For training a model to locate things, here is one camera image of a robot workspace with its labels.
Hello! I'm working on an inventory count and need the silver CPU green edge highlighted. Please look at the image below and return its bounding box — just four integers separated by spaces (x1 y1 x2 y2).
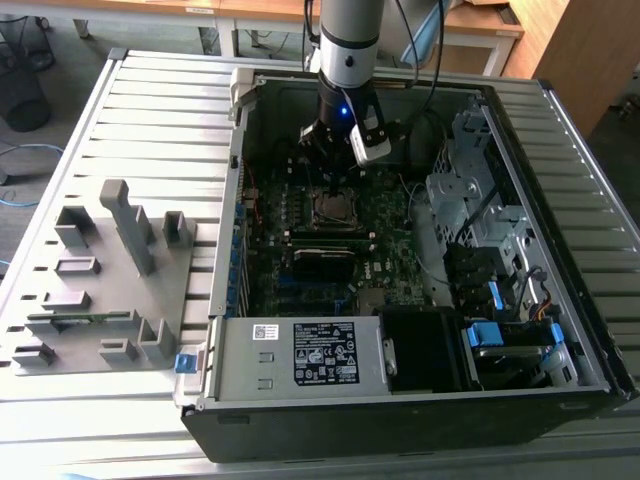
322 195 352 222

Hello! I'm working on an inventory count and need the metal socket cover frame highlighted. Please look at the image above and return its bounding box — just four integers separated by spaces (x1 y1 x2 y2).
312 191 366 231

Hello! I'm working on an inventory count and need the green motherboard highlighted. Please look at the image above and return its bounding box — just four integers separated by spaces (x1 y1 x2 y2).
239 169 451 319

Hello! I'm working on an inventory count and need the silver metal drive cage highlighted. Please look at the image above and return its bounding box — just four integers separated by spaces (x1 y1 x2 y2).
424 109 531 261

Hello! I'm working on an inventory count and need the black graphics card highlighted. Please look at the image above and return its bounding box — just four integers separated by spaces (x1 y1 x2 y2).
292 248 357 281

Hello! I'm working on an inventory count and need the brown chipset heatsink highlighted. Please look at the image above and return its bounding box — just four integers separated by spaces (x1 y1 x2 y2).
358 288 386 311

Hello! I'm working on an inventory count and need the black plastic drive bay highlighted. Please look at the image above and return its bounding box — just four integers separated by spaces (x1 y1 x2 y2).
442 243 506 314

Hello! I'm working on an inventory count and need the grey parts rack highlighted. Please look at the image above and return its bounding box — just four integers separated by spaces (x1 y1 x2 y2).
9 178 201 376

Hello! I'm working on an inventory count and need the black plastic shroud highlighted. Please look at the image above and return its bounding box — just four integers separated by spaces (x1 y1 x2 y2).
377 307 474 394

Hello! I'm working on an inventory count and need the wooden cabinet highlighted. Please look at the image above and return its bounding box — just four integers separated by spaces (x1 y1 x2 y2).
502 0 640 139

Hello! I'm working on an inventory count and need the grey power supply unit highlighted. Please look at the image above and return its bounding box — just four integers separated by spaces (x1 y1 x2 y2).
214 315 396 401

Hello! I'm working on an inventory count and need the hard disk in blue carrier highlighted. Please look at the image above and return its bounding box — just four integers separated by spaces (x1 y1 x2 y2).
462 322 569 391

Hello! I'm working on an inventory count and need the black mesh waste bin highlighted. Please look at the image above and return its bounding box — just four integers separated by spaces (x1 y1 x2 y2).
0 14 55 134

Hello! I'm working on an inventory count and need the green RAM stick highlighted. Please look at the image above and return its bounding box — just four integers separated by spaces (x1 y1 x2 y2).
27 310 132 324

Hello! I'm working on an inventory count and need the black open PC case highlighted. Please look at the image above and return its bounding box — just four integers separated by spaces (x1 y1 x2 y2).
172 67 640 464

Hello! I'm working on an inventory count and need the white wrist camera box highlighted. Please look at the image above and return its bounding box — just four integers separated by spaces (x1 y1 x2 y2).
348 115 393 168

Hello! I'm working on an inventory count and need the wooden desk white frame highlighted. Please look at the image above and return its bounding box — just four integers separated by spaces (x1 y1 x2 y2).
219 0 524 76
0 0 224 39

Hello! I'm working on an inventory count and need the blue network cable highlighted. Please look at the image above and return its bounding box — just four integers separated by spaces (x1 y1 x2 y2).
0 142 65 209

